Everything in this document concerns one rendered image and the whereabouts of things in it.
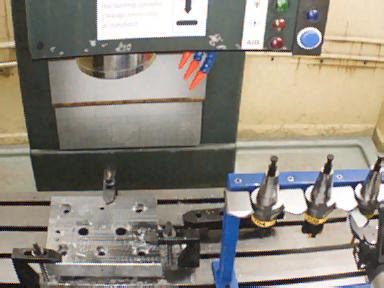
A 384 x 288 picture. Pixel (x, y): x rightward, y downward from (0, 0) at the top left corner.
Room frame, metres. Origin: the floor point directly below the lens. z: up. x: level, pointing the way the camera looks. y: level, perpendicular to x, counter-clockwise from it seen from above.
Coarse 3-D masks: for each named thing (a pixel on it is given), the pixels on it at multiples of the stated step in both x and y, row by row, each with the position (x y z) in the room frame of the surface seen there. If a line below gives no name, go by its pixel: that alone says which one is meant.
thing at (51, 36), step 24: (48, 0) 0.65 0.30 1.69; (72, 0) 0.65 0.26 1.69; (96, 0) 0.66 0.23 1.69; (216, 0) 0.70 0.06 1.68; (240, 0) 0.71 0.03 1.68; (48, 24) 0.64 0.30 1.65; (72, 24) 0.65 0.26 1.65; (96, 24) 0.66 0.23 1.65; (216, 24) 0.70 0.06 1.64; (240, 24) 0.71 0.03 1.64; (288, 24) 0.72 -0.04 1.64; (48, 48) 0.64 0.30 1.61; (72, 48) 0.65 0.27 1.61; (96, 48) 0.66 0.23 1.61; (120, 48) 0.67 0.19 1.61; (144, 48) 0.68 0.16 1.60; (168, 48) 0.69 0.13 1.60; (192, 48) 0.69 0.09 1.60; (216, 48) 0.70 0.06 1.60; (240, 48) 0.71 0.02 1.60; (264, 48) 0.72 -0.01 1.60; (288, 48) 0.72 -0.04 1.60
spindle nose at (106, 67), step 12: (84, 60) 0.79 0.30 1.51; (96, 60) 0.79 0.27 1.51; (108, 60) 0.78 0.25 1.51; (120, 60) 0.79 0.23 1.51; (132, 60) 0.80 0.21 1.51; (144, 60) 0.82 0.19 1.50; (84, 72) 0.80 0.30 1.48; (96, 72) 0.79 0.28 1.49; (108, 72) 0.79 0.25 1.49; (120, 72) 0.79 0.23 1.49; (132, 72) 0.80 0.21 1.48
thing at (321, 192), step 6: (324, 174) 0.82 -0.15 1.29; (330, 174) 0.82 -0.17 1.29; (318, 180) 0.82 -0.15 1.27; (324, 180) 0.81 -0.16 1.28; (330, 180) 0.82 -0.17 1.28; (318, 186) 0.82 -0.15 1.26; (324, 186) 0.81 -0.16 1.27; (330, 186) 0.82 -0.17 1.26; (312, 192) 0.82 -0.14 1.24; (318, 192) 0.81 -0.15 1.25; (324, 192) 0.81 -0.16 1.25; (330, 192) 0.82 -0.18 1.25; (312, 198) 0.82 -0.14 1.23; (318, 198) 0.81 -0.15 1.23; (324, 198) 0.81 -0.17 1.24; (330, 198) 0.82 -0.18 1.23
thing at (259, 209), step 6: (252, 198) 0.80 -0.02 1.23; (282, 198) 0.81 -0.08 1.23; (252, 204) 0.79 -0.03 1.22; (258, 204) 0.78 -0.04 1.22; (276, 204) 0.79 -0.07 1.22; (282, 204) 0.80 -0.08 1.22; (258, 210) 0.78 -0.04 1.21; (264, 210) 0.78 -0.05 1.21; (270, 210) 0.78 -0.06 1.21; (276, 210) 0.78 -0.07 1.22; (270, 216) 0.78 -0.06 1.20
